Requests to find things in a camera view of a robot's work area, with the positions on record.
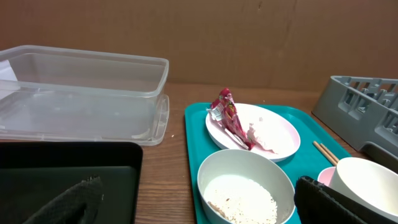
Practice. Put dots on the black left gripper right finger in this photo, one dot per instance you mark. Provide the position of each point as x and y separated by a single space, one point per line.
318 204

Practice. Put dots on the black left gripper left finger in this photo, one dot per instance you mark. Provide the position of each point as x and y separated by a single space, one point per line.
77 205

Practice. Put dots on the small pink bowl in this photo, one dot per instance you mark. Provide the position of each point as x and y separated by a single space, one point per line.
326 175

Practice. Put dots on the wooden chopstick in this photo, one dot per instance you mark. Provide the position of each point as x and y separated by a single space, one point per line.
317 145
330 153

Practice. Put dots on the white paper cup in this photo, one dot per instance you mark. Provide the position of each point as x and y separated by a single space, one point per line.
367 183

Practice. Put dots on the pink round plate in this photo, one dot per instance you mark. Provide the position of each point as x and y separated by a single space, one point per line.
290 138

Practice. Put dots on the white napkin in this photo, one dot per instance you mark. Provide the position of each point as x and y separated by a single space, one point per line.
265 134

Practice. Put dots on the red snack wrapper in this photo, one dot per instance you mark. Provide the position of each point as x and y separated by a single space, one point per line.
224 113

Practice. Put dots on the grey dishwasher rack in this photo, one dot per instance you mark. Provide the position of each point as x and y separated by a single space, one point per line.
363 112

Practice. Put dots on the teal serving tray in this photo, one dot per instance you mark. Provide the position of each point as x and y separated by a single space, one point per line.
306 161

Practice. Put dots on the black plastic tray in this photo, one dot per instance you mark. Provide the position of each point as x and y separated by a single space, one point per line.
34 173

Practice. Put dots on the grey bowl with rice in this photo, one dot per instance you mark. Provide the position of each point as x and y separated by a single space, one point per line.
238 186

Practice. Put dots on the clear plastic bin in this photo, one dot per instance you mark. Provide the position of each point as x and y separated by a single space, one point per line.
56 94

